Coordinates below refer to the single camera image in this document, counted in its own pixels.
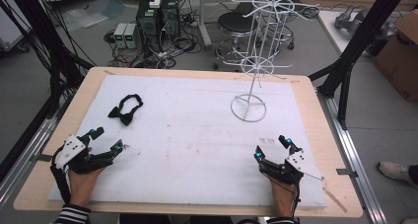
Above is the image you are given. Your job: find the person's right hand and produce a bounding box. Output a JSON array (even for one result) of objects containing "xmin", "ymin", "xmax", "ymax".
[{"xmin": 268, "ymin": 175, "xmax": 298, "ymax": 219}]

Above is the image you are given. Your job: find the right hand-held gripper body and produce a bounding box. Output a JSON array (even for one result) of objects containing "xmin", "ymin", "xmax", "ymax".
[{"xmin": 258, "ymin": 148, "xmax": 317, "ymax": 187}]

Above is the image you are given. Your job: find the white wire display rack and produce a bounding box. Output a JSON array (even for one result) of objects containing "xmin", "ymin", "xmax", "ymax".
[{"xmin": 222, "ymin": 0, "xmax": 320, "ymax": 123}]

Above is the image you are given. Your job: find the grey bench power supply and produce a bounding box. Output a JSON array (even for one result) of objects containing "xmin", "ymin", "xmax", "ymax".
[
  {"xmin": 124, "ymin": 22, "xmax": 140, "ymax": 49},
  {"xmin": 112, "ymin": 22, "xmax": 128, "ymax": 49}
]

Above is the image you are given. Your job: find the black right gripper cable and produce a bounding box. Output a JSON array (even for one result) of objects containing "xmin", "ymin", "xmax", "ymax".
[{"xmin": 291, "ymin": 181, "xmax": 303, "ymax": 219}]

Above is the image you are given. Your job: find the person's left hand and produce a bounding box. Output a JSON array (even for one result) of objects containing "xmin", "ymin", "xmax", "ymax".
[{"xmin": 67, "ymin": 166, "xmax": 106, "ymax": 208}]

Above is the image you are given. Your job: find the white desk leg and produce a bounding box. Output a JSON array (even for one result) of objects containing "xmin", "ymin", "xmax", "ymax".
[{"xmin": 196, "ymin": 0, "xmax": 214, "ymax": 51}]

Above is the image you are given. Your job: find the grey tape strip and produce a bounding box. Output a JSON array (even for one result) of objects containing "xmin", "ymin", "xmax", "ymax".
[
  {"xmin": 30, "ymin": 152, "xmax": 54, "ymax": 163},
  {"xmin": 335, "ymin": 167, "xmax": 360, "ymax": 180}
]

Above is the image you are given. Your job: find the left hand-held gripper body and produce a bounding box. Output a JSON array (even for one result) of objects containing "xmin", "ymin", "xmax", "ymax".
[{"xmin": 53, "ymin": 134, "xmax": 115, "ymax": 175}]

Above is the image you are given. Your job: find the grey handheld device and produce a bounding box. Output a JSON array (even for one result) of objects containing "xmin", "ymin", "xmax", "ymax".
[{"xmin": 334, "ymin": 4, "xmax": 399, "ymax": 42}]

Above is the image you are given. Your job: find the white foam mat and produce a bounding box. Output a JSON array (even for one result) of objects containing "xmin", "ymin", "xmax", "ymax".
[{"xmin": 46, "ymin": 73, "xmax": 330, "ymax": 210}]

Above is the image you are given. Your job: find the brown cardboard box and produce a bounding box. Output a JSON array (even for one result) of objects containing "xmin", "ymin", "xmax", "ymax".
[{"xmin": 372, "ymin": 9, "xmax": 418, "ymax": 103}]

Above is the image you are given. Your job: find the aluminium frame rail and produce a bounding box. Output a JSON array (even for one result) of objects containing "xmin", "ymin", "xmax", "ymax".
[
  {"xmin": 0, "ymin": 97, "xmax": 72, "ymax": 209},
  {"xmin": 315, "ymin": 87, "xmax": 389, "ymax": 224}
]

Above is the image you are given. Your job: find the black metal frame post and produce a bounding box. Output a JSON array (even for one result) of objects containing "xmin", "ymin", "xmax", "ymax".
[{"xmin": 308, "ymin": 0, "xmax": 412, "ymax": 131}]

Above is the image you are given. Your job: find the white side table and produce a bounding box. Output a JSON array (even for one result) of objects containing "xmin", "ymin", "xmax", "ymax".
[{"xmin": 316, "ymin": 8, "xmax": 406, "ymax": 55}]

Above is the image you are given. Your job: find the black frame post with cables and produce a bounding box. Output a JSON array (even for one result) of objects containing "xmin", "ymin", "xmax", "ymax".
[{"xmin": 0, "ymin": 0, "xmax": 97, "ymax": 119}]

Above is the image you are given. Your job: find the black computer tower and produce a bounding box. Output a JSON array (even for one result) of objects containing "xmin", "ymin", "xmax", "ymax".
[
  {"xmin": 160, "ymin": 0, "xmax": 181, "ymax": 40},
  {"xmin": 135, "ymin": 0, "xmax": 163, "ymax": 52}
]

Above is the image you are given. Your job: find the black bow tie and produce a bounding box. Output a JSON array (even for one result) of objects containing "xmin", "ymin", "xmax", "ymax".
[{"xmin": 107, "ymin": 93, "xmax": 145, "ymax": 126}]

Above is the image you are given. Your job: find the thin wooden stick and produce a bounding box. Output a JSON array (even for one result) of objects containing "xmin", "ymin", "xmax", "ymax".
[{"xmin": 322, "ymin": 186, "xmax": 349, "ymax": 214}]

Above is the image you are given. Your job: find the tangle of floor cables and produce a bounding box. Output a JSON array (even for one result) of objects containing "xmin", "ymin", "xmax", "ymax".
[{"xmin": 103, "ymin": 26, "xmax": 203, "ymax": 70}]

